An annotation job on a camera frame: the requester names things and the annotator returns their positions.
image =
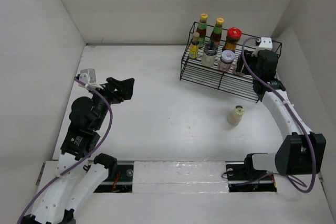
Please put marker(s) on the green label sauce bottle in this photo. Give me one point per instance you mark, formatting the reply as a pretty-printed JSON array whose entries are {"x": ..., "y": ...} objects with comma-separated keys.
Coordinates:
[
  {"x": 216, "y": 34},
  {"x": 201, "y": 29}
]

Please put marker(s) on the black wire rack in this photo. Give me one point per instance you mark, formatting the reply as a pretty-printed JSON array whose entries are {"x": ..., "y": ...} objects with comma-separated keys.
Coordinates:
[{"x": 246, "y": 87}]

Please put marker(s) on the red lid dark sauce jar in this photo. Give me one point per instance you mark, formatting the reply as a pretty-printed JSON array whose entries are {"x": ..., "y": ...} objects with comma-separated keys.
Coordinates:
[{"x": 233, "y": 36}]

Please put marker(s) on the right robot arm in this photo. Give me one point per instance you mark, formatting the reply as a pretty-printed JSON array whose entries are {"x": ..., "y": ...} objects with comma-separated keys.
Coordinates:
[{"x": 302, "y": 150}]

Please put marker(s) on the black cap spice shaker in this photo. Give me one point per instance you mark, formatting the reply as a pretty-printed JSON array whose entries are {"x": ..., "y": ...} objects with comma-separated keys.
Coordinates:
[{"x": 209, "y": 54}]

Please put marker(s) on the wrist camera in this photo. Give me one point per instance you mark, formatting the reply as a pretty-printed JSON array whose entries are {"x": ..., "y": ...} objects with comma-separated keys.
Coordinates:
[
  {"x": 88, "y": 75},
  {"x": 263, "y": 43}
]

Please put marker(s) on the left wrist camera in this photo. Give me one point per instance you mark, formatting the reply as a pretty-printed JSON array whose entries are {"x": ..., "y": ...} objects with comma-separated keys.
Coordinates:
[{"x": 88, "y": 75}]

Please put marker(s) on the small yellow label bottle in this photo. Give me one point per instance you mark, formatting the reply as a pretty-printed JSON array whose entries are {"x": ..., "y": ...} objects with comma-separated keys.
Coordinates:
[{"x": 194, "y": 45}]

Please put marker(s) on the white lid glass jar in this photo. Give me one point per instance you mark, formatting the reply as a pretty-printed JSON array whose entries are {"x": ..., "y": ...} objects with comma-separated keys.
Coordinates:
[{"x": 226, "y": 60}]

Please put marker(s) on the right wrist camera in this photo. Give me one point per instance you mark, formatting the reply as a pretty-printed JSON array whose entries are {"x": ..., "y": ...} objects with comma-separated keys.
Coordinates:
[{"x": 263, "y": 43}]

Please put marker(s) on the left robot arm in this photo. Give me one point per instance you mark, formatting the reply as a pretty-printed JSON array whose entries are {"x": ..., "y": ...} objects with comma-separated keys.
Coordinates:
[{"x": 75, "y": 179}]

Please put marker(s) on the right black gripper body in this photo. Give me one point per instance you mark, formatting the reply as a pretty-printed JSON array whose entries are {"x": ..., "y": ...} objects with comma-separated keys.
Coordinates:
[{"x": 252, "y": 62}]

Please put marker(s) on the yellow cap spice jar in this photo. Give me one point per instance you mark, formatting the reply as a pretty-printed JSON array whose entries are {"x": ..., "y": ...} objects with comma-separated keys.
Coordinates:
[{"x": 235, "y": 116}]

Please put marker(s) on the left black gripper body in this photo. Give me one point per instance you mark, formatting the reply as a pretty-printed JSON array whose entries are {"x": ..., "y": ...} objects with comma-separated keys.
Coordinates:
[{"x": 112, "y": 96}]

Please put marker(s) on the pink cap spice jar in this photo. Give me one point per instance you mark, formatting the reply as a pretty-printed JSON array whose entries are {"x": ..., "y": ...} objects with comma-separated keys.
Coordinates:
[{"x": 234, "y": 70}]

